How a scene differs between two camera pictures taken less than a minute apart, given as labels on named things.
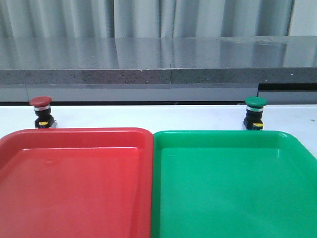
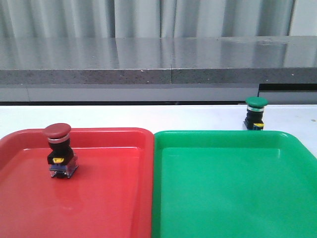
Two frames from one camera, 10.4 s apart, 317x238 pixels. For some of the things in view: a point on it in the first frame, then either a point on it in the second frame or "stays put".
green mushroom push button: [253, 119] stays put
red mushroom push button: [42, 108] → [62, 160]
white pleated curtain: [157, 18] stays put
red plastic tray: [77, 183] stays put
